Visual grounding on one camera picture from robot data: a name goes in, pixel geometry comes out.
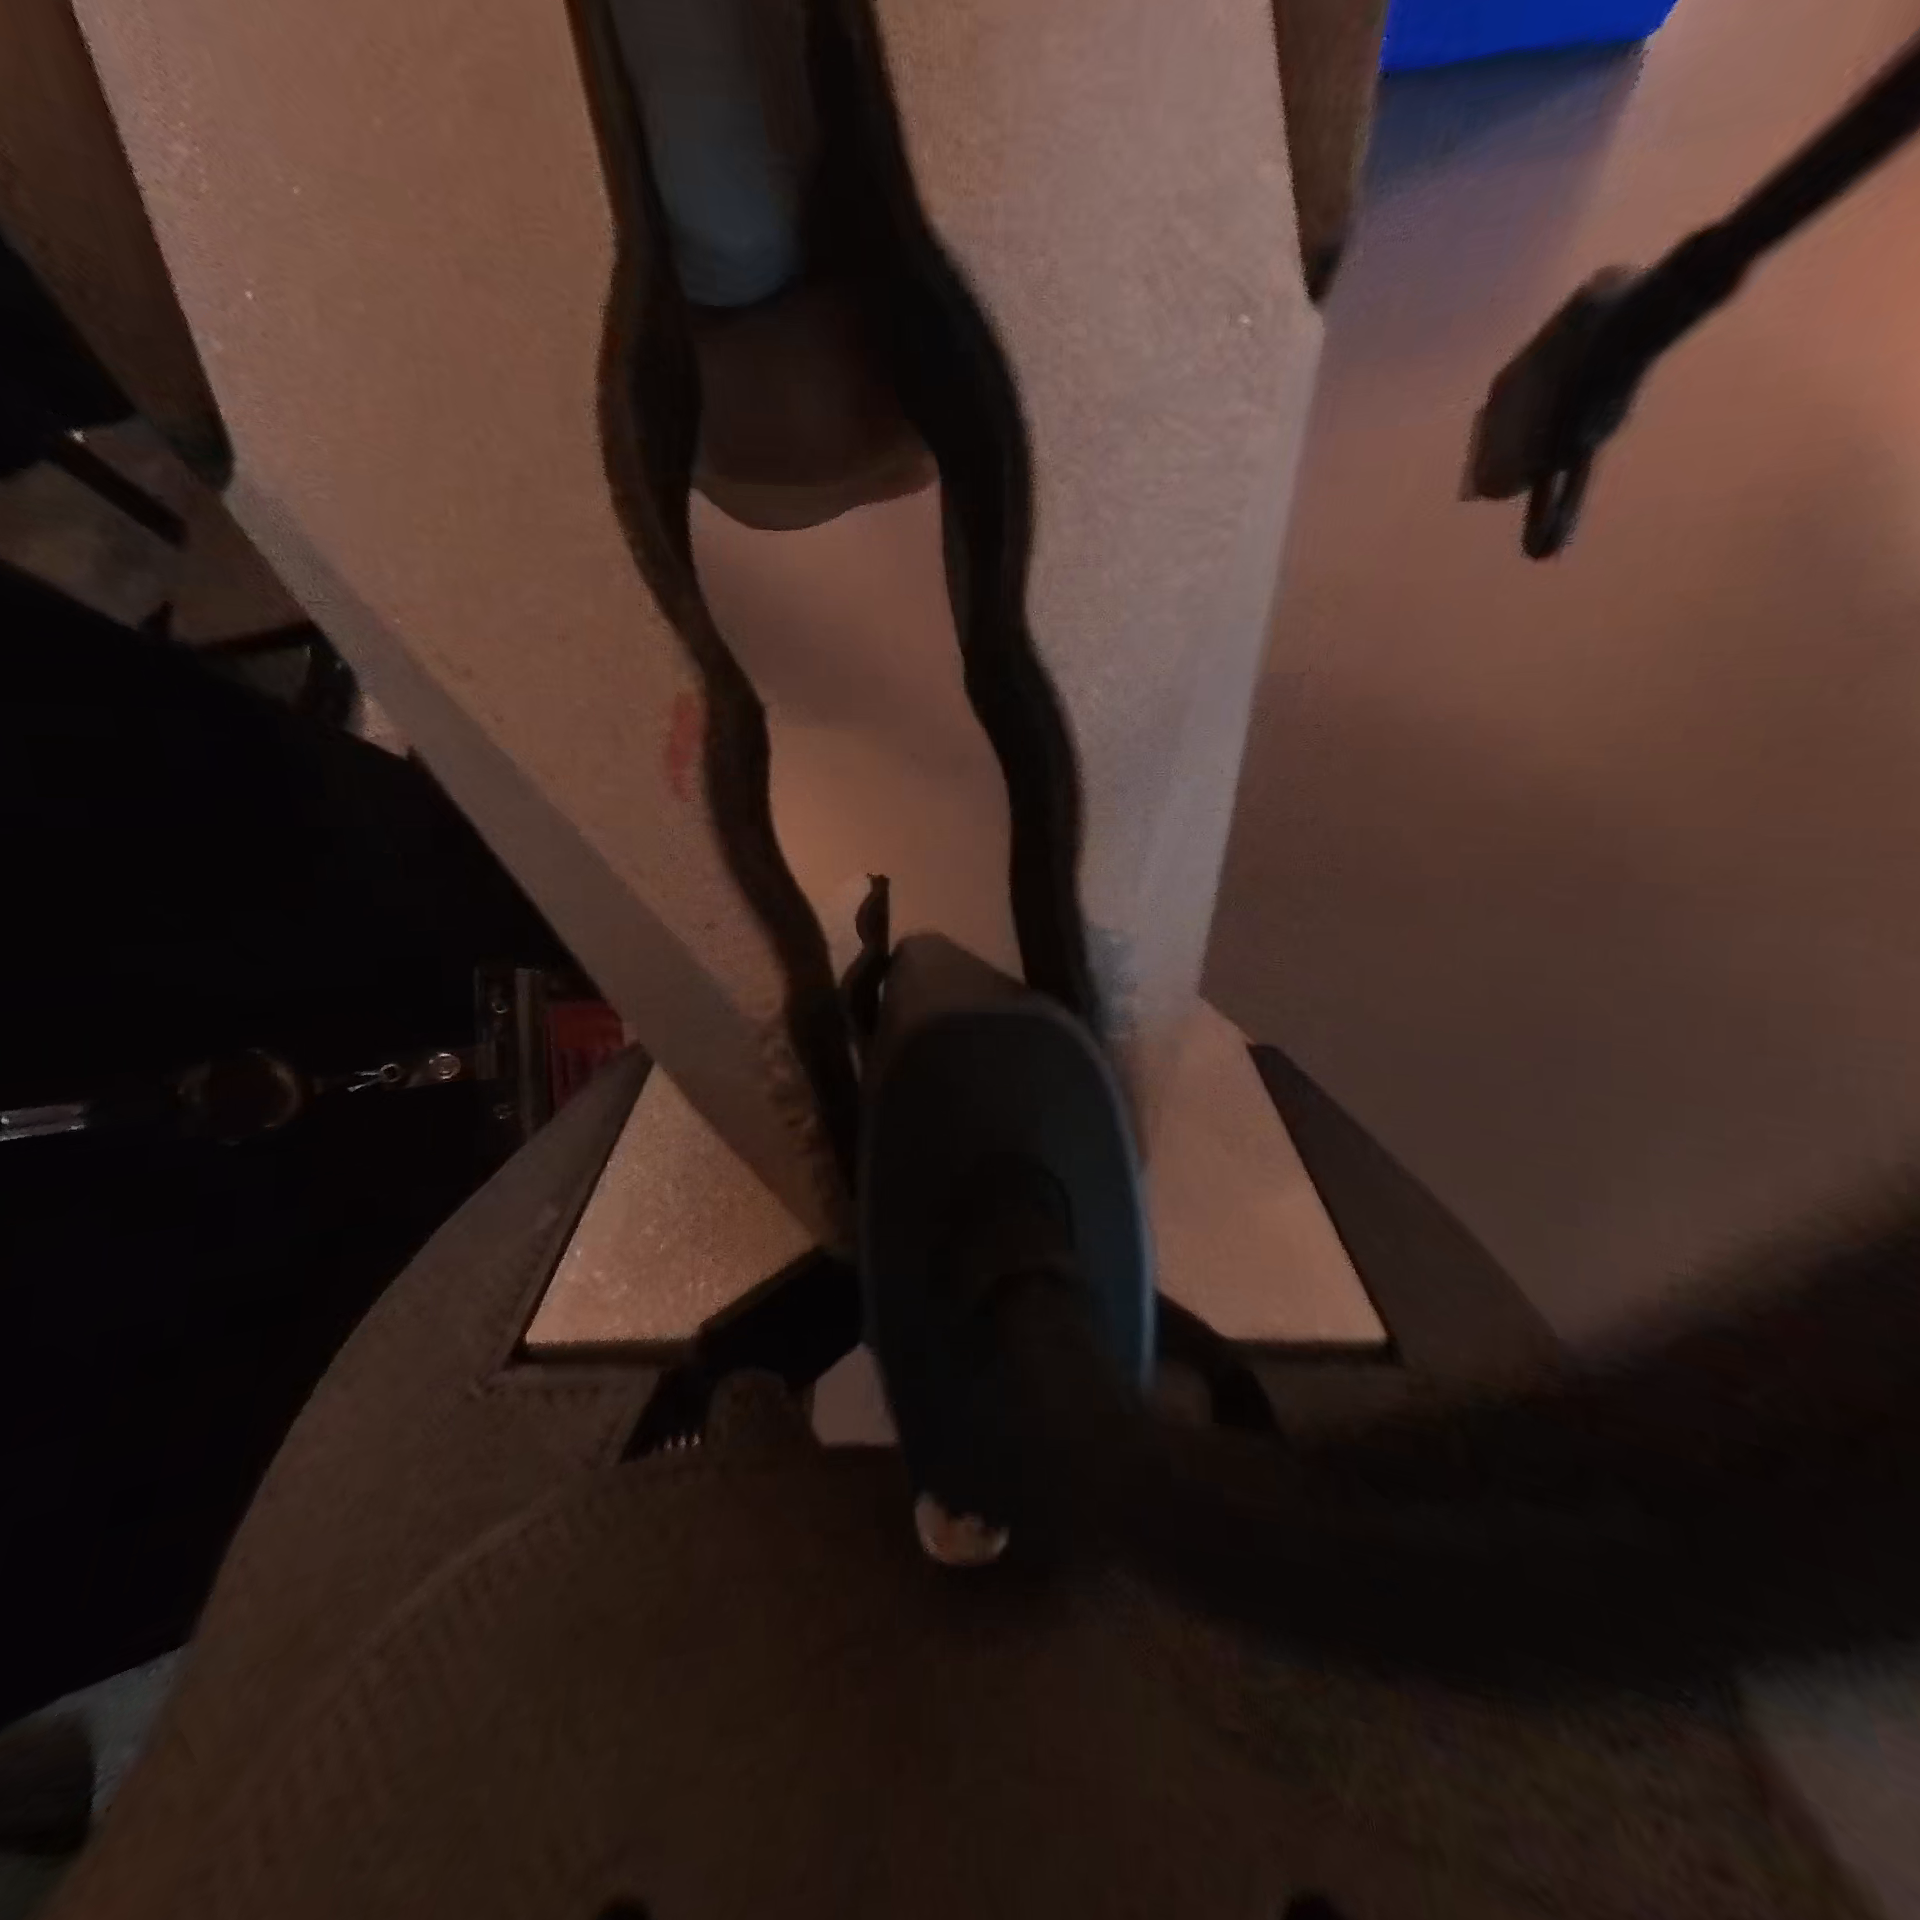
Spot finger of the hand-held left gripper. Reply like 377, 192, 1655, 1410
72, 0, 865, 1253
816, 0, 1328, 1052

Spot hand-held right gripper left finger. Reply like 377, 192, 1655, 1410
518, 1046, 872, 1404

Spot black usb cable copper plugs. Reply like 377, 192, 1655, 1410
858, 30, 1920, 1682

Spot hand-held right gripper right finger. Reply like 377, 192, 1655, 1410
1116, 996, 1390, 1427

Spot blue plastic bin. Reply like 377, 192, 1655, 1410
1380, 0, 1682, 74

